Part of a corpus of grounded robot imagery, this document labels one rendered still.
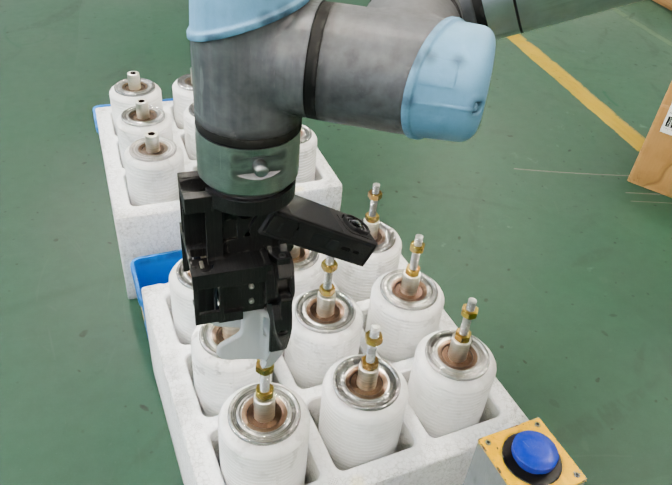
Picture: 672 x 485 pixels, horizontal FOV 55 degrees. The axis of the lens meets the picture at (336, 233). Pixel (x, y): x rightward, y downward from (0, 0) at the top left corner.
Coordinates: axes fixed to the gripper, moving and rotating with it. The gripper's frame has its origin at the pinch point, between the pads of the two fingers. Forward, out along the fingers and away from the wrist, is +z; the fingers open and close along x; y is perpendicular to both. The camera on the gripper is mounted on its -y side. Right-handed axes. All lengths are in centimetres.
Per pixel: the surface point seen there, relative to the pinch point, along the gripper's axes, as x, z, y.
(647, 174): -58, 31, -108
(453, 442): 4.5, 16.6, -20.8
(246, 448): 3.4, 9.8, 3.1
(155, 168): -51, 10, 6
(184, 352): -16.8, 16.8, 6.7
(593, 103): -100, 34, -124
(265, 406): 1.1, 6.9, 0.7
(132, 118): -66, 10, 8
